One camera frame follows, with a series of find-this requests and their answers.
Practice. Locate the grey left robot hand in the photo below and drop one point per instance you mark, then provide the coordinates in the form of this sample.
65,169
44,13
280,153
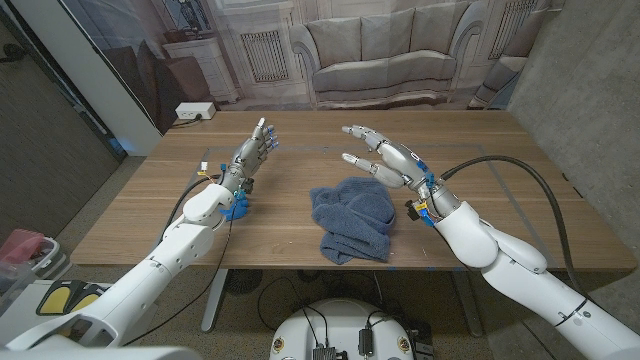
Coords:
247,157

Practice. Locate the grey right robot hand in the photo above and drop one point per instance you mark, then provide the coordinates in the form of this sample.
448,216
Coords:
402,162

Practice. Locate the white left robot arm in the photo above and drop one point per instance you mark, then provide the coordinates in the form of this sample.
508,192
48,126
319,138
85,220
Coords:
140,285

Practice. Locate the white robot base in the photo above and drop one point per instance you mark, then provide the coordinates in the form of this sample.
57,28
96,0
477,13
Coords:
340,325

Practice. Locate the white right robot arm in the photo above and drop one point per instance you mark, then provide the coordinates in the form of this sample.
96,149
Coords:
525,285

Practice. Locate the blue crumpled towel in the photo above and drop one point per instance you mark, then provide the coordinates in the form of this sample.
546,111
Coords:
355,215

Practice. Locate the blue plastic toy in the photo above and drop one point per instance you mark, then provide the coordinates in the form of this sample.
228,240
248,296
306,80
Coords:
239,209

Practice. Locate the white power strip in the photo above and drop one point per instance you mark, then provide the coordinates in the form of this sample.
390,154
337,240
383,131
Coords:
195,110

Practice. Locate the printed sofa backdrop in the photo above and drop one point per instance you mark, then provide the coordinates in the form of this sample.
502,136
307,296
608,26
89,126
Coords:
380,50

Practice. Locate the black round floor fan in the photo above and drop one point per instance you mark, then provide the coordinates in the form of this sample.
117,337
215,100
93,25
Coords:
243,281

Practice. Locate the grey table leg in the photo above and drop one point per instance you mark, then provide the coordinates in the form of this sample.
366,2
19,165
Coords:
469,305
215,300

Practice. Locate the black adapter on base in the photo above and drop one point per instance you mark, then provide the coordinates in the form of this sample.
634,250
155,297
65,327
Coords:
365,342

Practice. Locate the clear plastic bin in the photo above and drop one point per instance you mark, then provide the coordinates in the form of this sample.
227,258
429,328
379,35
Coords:
52,257

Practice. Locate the yellow and black pad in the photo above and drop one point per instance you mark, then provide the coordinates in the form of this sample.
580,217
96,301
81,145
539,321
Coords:
55,298

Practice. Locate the pink item in bin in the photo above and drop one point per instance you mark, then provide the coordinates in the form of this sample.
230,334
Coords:
20,245

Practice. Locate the white robot torso edge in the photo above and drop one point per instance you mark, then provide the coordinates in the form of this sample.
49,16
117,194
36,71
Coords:
100,354

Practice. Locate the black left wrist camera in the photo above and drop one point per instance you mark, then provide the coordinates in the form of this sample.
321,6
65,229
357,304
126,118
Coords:
247,186

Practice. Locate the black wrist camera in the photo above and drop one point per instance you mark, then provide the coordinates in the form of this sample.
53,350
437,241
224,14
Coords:
413,210
247,186

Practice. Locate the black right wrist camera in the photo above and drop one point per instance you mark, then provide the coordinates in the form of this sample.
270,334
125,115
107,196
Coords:
413,210

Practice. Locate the white wall panel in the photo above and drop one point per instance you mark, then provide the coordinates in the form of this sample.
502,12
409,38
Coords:
100,85

